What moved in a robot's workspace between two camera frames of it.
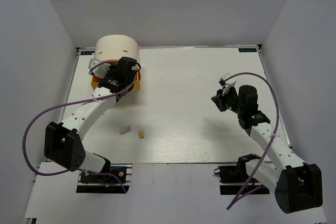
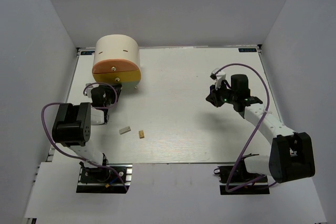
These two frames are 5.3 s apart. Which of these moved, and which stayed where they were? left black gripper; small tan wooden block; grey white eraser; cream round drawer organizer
Moved: left black gripper
Stayed: grey white eraser; cream round drawer organizer; small tan wooden block
